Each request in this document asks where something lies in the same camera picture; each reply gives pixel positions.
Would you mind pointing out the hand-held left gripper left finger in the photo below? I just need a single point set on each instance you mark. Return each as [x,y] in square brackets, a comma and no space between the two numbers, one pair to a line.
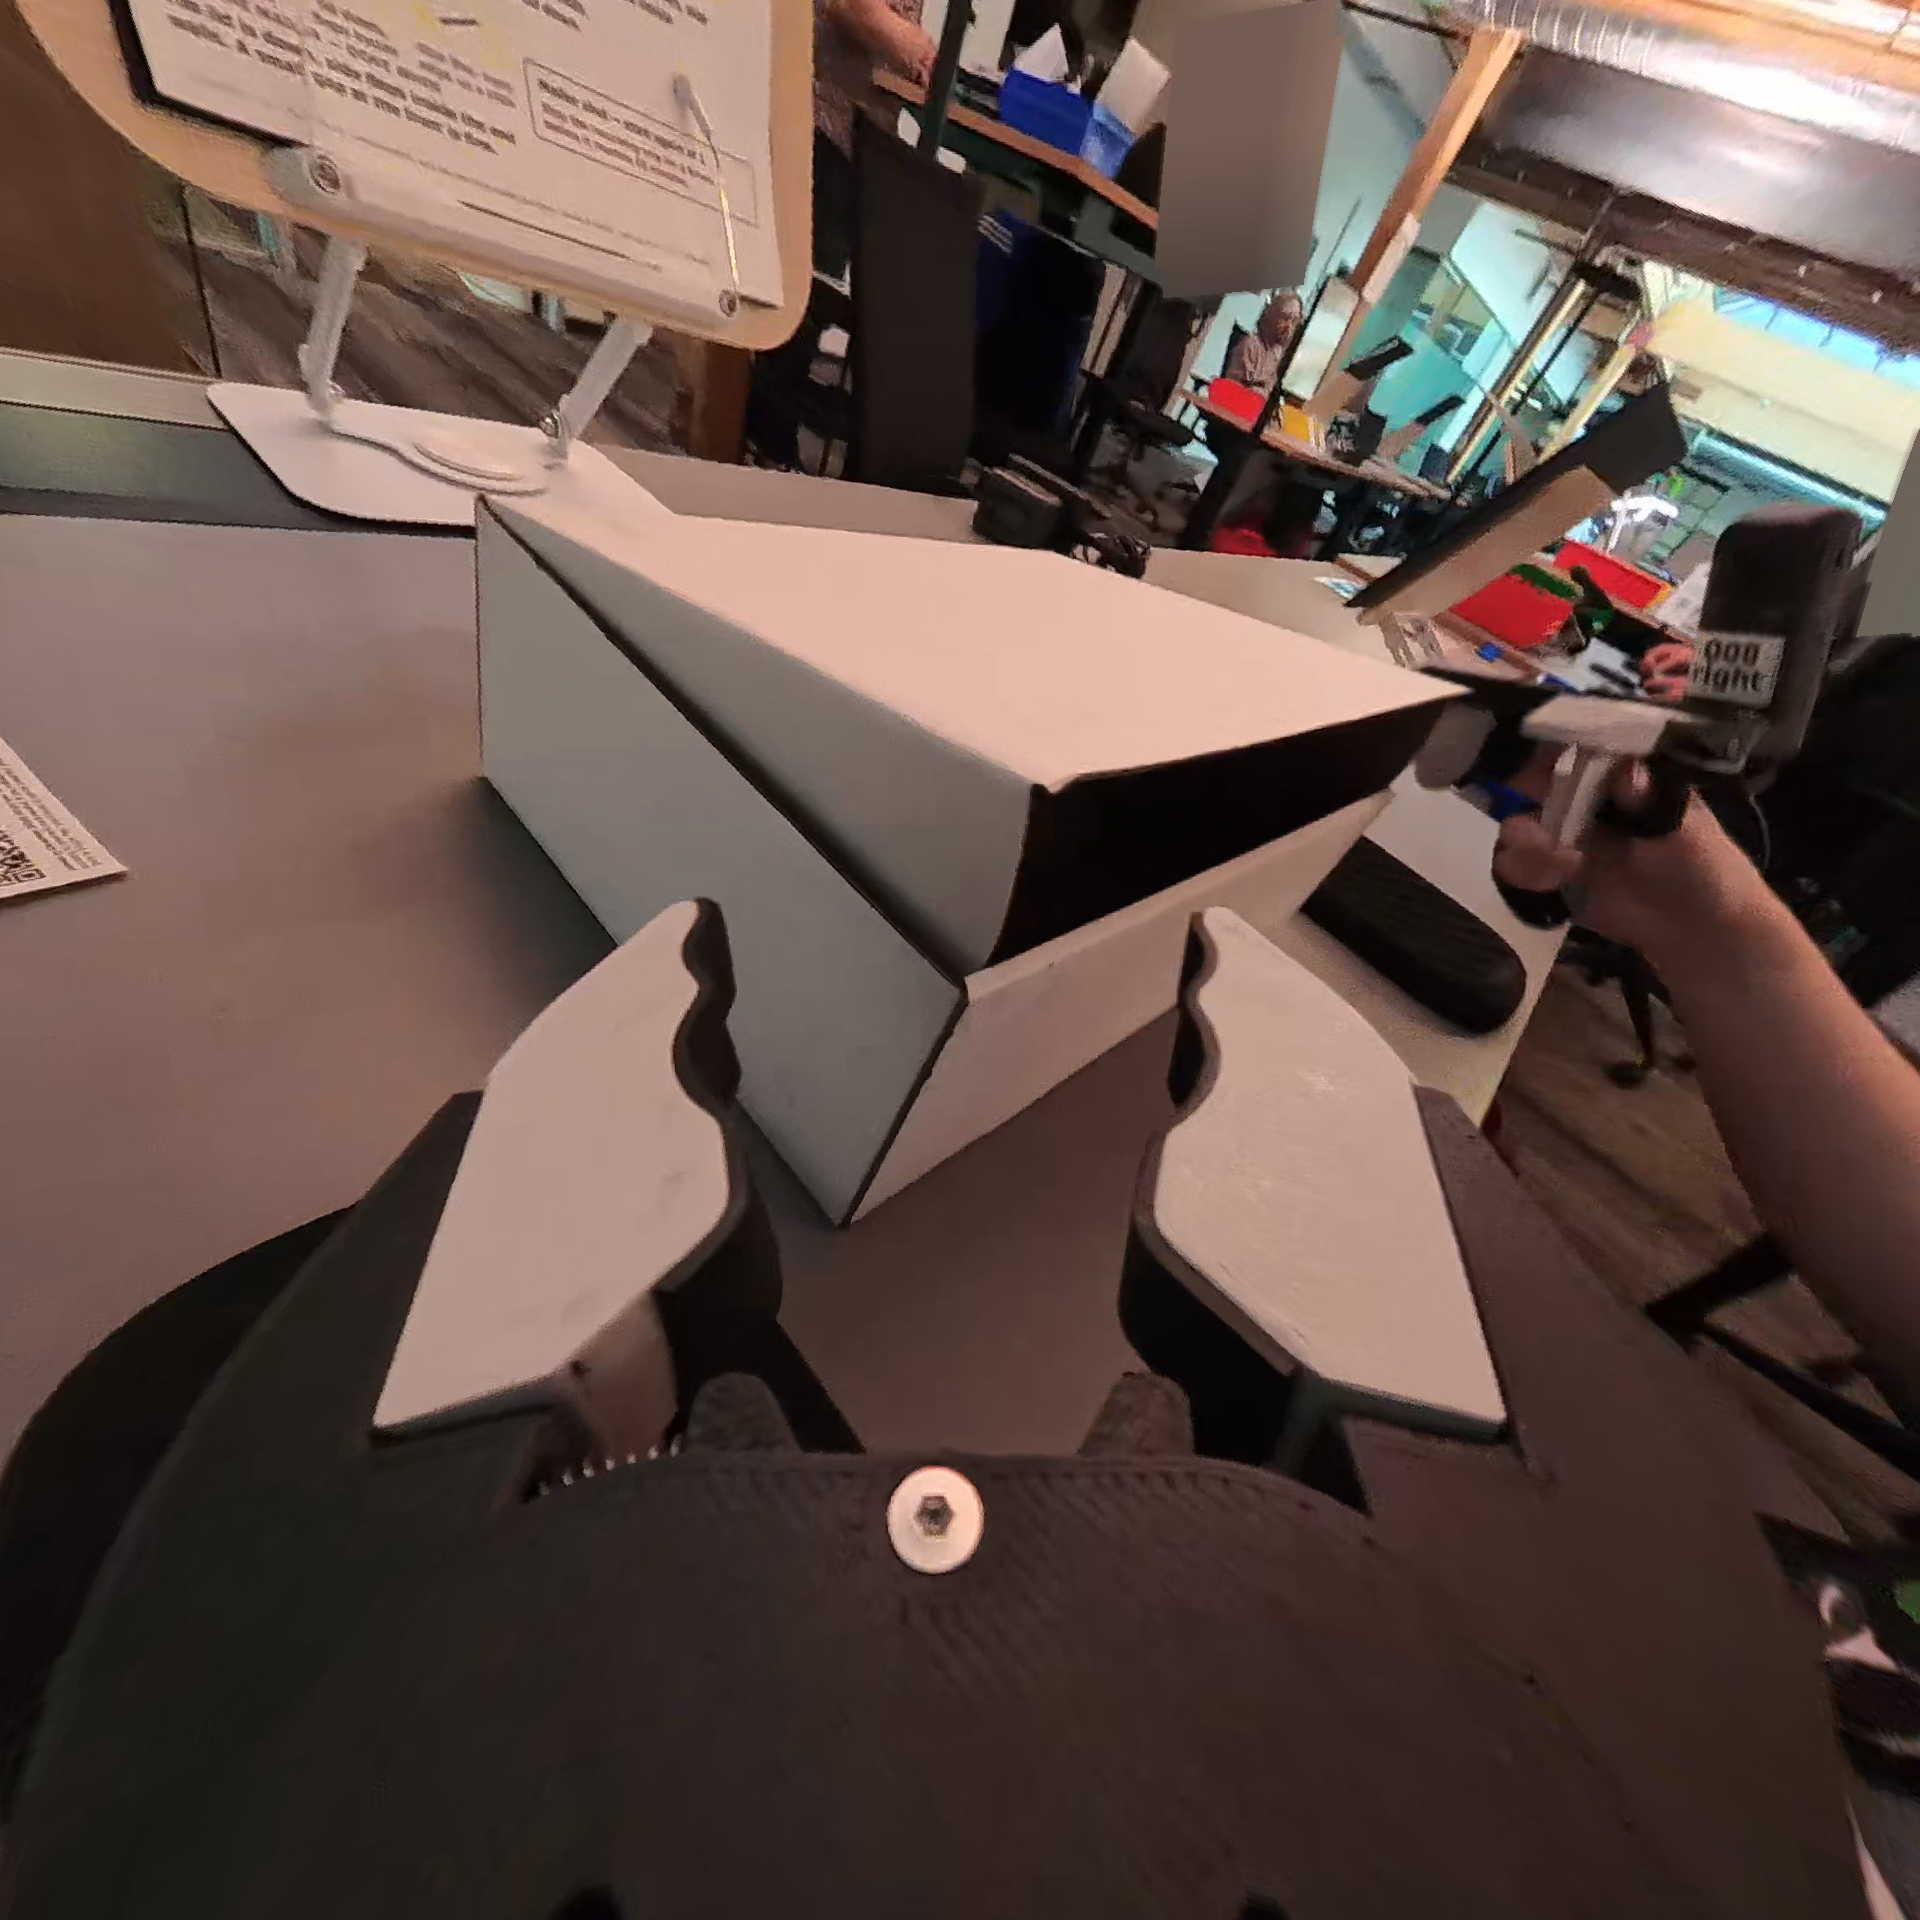
[570,1171]

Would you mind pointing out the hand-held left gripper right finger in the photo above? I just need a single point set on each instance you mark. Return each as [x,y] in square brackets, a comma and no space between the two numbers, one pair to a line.
[1320,1202]

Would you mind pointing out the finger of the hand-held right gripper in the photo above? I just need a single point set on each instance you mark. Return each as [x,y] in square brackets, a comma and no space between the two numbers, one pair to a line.
[1455,749]

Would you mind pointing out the white cardboard box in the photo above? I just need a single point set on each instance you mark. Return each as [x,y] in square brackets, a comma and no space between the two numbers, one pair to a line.
[901,645]

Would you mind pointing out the person's right forearm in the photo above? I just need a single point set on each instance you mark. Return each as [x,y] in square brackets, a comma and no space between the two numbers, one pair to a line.
[1815,1079]

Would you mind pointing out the person's right hand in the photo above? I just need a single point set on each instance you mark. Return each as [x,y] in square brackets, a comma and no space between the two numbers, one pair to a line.
[1665,886]

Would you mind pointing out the red plastic bin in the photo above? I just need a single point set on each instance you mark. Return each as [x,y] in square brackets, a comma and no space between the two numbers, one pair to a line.
[1517,604]

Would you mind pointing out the black textured case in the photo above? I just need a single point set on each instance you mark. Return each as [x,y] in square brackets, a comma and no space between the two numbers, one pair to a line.
[1418,938]

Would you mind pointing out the wooden beam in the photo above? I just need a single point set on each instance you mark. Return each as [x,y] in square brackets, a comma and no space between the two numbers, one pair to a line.
[1433,196]

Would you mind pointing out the printed paper card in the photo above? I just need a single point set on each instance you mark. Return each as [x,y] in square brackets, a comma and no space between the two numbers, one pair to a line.
[43,832]

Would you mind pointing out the grey partition board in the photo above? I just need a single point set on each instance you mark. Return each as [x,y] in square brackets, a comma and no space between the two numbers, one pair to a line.
[1243,135]

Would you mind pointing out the black upright panel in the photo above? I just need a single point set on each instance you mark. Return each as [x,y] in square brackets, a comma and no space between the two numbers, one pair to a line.
[915,301]

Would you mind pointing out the green-framed wooden desk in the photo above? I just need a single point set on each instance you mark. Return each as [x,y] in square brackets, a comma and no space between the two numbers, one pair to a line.
[1035,158]

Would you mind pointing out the blue plastic bin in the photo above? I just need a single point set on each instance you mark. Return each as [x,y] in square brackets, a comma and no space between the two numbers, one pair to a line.
[1059,112]

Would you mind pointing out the printed instruction sheet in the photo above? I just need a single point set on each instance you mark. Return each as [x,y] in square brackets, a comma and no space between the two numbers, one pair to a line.
[451,119]

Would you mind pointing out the small grey action camera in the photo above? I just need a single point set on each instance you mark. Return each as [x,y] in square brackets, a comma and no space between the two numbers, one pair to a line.
[1023,508]

